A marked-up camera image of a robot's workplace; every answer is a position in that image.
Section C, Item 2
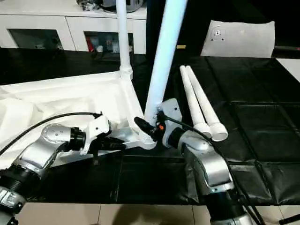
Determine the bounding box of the white plastic table top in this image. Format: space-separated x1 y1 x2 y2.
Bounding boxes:
0 69 158 170

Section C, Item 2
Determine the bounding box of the white plastic table leg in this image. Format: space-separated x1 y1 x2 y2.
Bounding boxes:
115 0 134 80
179 65 212 139
184 65 228 142
137 0 190 150

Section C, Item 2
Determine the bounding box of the black padded mat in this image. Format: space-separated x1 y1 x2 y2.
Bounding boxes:
0 46 300 206

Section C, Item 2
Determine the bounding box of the white glass-door cabinet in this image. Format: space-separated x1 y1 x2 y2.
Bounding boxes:
0 10 148 55

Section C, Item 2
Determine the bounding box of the white curved plastic panel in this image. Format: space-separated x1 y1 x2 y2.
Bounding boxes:
200 20 276 58

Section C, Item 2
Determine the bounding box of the white flat board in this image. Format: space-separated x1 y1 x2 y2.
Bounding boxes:
276 58 300 83

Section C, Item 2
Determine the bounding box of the black metal rod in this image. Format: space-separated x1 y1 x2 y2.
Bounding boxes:
278 214 300 224

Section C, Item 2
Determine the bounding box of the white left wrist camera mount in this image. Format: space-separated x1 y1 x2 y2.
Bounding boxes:
79 115 113 156

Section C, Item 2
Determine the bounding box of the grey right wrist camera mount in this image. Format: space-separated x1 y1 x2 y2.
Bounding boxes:
155 98 184 148

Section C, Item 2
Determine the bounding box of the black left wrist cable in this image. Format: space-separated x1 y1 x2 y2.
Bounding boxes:
0 112 104 156

